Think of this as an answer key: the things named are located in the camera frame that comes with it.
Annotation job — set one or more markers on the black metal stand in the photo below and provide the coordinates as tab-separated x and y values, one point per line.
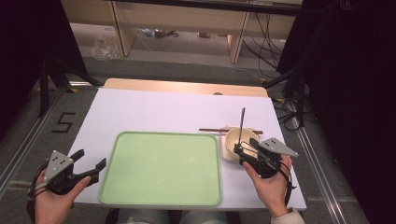
300	99
43	90

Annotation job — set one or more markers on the white table board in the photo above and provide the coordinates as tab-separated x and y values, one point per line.
155	109

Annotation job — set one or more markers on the light wooden desk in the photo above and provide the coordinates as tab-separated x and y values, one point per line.
174	17

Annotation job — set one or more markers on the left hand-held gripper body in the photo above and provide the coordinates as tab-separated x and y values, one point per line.
57	169

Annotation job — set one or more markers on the metal spoon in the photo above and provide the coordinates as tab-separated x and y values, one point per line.
242	121

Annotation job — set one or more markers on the cream ceramic bowl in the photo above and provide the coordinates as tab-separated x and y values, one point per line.
223	146

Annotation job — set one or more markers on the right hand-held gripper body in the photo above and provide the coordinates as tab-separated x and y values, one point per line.
264	165

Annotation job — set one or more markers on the black curtain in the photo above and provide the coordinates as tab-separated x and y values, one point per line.
351	93
31	37

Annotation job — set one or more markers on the person's legs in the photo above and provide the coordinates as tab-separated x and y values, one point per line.
146	217

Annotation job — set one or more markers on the person's right hand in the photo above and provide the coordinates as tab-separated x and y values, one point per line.
274	193

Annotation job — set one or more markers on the green tray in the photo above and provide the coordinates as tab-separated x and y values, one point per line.
155	169

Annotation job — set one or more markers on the person's left hand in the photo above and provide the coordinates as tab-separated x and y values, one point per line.
53	207

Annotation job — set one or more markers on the aluminium floor rail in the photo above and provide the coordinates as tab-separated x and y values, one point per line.
28	143
317	174

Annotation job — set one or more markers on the clear plastic bag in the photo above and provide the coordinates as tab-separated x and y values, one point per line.
106	46

